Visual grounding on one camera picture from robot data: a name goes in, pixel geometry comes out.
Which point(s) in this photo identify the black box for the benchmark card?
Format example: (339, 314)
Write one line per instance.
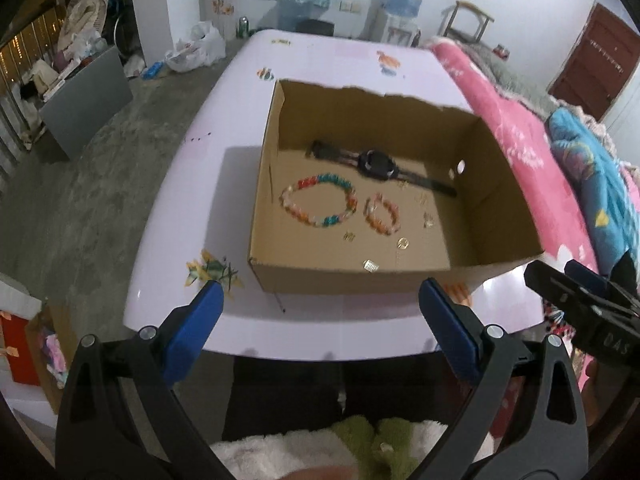
(315, 27)

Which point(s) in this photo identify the bicycle wheel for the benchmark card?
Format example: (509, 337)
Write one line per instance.
(124, 22)

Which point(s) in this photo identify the pink printed blanket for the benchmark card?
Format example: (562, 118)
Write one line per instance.
(510, 125)

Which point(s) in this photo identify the red box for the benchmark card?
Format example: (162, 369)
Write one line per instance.
(20, 355)

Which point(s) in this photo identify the brown cardboard box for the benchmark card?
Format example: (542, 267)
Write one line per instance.
(310, 275)

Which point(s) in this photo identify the black wrist watch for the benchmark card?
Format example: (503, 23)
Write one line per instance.
(377, 164)

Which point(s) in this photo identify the silver ribbed clip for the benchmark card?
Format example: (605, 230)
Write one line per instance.
(370, 265)

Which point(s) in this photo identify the grey board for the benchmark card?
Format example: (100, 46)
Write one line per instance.
(85, 100)

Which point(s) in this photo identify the cardboard box with clothes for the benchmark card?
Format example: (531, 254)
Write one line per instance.
(60, 320)

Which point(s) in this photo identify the metal railing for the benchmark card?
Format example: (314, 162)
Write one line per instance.
(20, 85)

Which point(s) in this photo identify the brown wooden door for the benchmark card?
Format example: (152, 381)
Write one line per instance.
(595, 65)

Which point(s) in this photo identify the blue printed blanket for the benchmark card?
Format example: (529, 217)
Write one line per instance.
(585, 170)

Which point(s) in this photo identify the white green fuzzy garment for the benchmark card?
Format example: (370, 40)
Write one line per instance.
(280, 450)

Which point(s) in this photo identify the white plastic bag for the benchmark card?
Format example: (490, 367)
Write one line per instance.
(195, 50)

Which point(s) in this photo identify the wooden chair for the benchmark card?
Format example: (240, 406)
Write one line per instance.
(470, 7)

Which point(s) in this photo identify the white water dispenser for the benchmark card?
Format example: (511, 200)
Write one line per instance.
(397, 30)

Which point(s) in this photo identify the wall socket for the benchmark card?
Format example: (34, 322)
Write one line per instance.
(351, 6)

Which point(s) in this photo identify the pile of clothes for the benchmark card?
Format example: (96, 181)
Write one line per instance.
(85, 5)

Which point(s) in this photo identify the person's right forearm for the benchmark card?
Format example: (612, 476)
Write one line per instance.
(592, 385)

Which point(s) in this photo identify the small blue object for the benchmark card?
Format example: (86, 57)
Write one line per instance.
(153, 71)

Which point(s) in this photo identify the grey fuzzy blanket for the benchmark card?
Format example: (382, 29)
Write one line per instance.
(515, 80)

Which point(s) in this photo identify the silver rectangular charm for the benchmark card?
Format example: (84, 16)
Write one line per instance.
(429, 219)

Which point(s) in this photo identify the green can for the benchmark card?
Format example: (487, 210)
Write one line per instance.
(242, 27)

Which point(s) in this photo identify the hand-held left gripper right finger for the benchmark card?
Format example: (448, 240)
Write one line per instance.
(450, 332)

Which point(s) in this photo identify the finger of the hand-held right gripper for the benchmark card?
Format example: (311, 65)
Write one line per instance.
(550, 282)
(590, 275)

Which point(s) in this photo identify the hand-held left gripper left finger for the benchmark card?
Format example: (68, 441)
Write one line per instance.
(197, 330)

